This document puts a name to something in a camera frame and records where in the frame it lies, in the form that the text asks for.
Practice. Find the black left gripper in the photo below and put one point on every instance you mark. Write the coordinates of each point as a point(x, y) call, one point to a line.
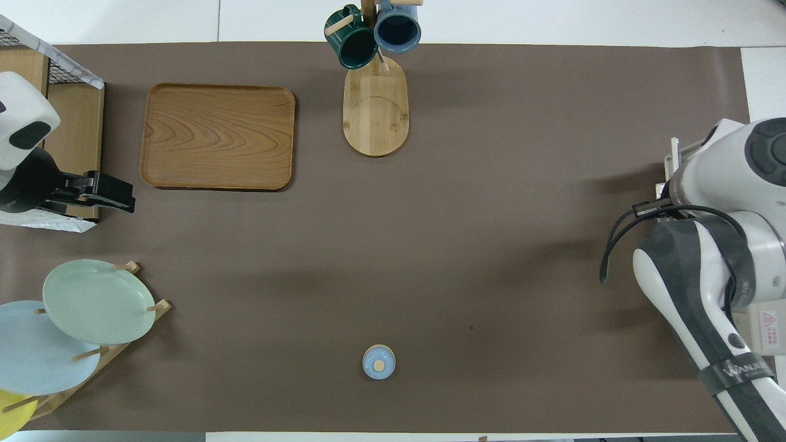
point(67, 187)

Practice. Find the glass oven door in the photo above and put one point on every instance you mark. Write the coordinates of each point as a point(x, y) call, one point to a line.
point(675, 159)

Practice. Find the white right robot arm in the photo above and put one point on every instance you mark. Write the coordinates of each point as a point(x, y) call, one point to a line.
point(706, 178)

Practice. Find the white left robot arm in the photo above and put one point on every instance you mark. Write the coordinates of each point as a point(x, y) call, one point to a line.
point(18, 116)

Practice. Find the white marbled shelf panel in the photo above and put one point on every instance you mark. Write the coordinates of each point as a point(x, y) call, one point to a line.
point(86, 77)
point(55, 223)

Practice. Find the wooden stepped shelf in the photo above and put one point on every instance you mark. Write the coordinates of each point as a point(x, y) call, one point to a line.
point(77, 129)

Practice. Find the pale green plate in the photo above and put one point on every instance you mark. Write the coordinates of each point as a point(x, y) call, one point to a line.
point(98, 301)

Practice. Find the wooden plate rack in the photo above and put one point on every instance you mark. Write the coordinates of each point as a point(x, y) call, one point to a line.
point(156, 307)

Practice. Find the rectangular wooden tray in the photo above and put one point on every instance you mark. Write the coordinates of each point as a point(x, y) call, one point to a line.
point(218, 136)

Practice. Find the light blue racked plate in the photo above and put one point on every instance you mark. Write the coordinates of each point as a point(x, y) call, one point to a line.
point(37, 362)

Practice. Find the yellow plate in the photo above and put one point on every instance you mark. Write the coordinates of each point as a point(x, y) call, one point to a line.
point(12, 417)

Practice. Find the wooden mug rack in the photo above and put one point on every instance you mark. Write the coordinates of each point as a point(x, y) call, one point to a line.
point(376, 116)

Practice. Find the dark green mug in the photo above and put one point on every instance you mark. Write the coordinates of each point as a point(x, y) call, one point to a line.
point(353, 43)

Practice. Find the blue mug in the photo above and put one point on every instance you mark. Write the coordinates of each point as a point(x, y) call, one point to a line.
point(398, 27)

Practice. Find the brown table mat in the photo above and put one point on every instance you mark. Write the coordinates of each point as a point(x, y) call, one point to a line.
point(460, 215)

